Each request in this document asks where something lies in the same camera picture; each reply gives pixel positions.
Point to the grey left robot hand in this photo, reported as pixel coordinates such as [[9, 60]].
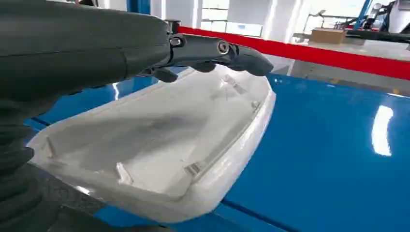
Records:
[[64, 48]]

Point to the white plastic mirror cover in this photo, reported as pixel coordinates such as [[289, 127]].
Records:
[[153, 141]]

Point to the blue pillar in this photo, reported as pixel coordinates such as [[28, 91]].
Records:
[[138, 6]]

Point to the ribbed grey left arm sleeve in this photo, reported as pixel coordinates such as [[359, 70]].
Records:
[[16, 179]]

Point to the white cabinet with shelves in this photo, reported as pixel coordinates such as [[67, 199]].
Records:
[[224, 19]]

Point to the red barrier strip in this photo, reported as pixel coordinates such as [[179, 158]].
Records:
[[320, 56]]

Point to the brown cardboard box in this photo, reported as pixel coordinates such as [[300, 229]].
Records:
[[327, 36]]

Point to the black lift platform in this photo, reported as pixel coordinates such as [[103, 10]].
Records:
[[381, 36]]

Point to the blue lift post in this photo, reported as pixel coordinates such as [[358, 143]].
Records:
[[363, 12]]

